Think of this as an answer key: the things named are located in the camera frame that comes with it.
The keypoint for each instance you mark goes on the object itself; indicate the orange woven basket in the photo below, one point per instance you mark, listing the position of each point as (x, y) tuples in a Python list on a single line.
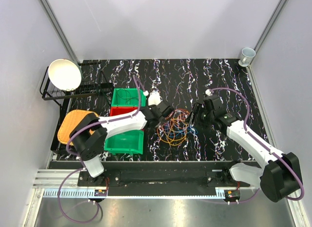
[(71, 120)]

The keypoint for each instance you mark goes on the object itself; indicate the far green plastic bin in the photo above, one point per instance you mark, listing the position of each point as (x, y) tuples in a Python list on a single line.
[(128, 97)]

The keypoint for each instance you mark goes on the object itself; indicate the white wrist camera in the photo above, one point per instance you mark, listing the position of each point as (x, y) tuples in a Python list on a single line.
[(208, 92), (152, 98)]

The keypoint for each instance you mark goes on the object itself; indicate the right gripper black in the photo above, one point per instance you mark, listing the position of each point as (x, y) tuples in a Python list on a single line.
[(197, 108)]

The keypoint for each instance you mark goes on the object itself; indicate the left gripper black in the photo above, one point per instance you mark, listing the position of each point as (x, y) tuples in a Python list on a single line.
[(151, 107)]

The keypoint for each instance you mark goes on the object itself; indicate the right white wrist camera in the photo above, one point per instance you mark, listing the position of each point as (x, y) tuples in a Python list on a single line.
[(208, 92)]

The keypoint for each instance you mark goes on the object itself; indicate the black wire dish rack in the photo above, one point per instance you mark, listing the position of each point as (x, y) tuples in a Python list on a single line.
[(93, 94)]

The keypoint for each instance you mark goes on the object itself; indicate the red plastic bin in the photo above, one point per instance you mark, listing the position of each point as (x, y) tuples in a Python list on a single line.
[(120, 110)]

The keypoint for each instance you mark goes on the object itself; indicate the white bowl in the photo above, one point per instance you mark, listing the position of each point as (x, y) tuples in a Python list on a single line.
[(65, 75)]

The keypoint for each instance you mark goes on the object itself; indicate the green plastic bin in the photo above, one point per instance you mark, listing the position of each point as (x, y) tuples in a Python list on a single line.
[(130, 142), (128, 97)]

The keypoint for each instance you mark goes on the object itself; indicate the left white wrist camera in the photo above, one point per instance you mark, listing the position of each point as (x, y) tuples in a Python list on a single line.
[(152, 98)]

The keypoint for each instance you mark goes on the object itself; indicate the white mug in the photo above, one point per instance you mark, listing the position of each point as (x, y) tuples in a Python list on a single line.
[(246, 56)]

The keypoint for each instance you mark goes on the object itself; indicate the near green plastic bin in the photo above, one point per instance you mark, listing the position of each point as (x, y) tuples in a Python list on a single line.
[(130, 142)]

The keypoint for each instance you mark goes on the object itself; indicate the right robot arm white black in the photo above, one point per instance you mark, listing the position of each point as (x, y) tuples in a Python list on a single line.
[(278, 174)]

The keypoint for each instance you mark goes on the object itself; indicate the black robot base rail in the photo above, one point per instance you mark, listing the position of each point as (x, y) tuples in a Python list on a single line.
[(164, 179)]

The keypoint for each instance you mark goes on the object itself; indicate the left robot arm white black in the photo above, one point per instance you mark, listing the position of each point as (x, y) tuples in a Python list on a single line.
[(89, 136)]

